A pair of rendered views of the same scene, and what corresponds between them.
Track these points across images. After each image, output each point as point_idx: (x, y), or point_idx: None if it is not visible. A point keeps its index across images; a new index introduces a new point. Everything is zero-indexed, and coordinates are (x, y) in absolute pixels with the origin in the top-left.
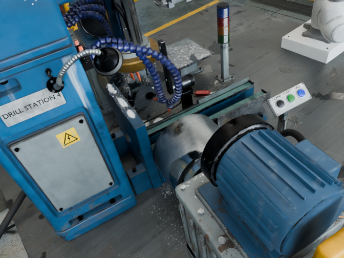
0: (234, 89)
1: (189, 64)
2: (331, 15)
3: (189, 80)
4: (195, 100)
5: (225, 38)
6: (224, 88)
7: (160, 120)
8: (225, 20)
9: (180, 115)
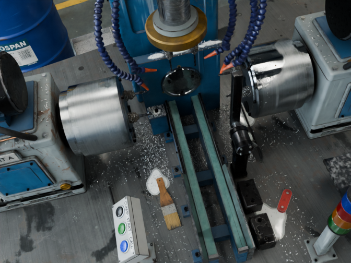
0: (236, 219)
1: (334, 182)
2: None
3: (237, 142)
4: (273, 189)
5: (330, 219)
6: (237, 204)
7: (209, 119)
8: (340, 206)
9: (210, 141)
